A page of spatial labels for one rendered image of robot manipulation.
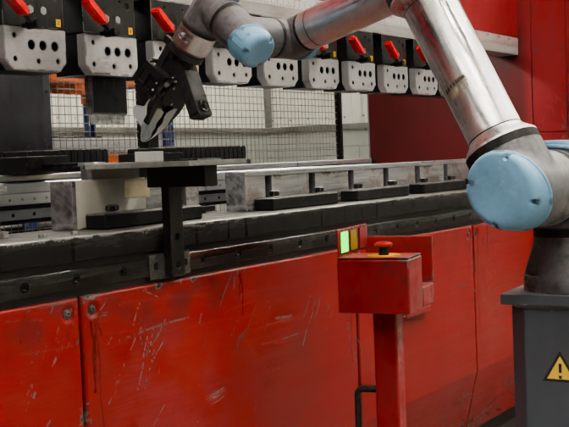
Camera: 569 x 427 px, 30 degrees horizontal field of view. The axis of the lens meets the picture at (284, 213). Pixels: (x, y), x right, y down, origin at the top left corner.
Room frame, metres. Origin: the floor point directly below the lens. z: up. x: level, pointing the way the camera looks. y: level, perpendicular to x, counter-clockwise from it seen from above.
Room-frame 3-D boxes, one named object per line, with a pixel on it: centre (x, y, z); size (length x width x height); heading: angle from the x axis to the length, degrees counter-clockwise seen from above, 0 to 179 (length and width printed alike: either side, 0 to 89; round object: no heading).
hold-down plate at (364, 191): (2.97, -0.26, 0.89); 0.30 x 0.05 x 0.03; 146
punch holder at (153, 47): (2.31, 0.25, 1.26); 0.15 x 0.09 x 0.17; 146
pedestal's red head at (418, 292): (2.33, -0.22, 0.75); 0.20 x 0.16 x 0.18; 157
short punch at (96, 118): (2.17, 0.35, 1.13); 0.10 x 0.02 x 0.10; 146
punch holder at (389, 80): (3.14, -0.31, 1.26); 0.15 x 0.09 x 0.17; 146
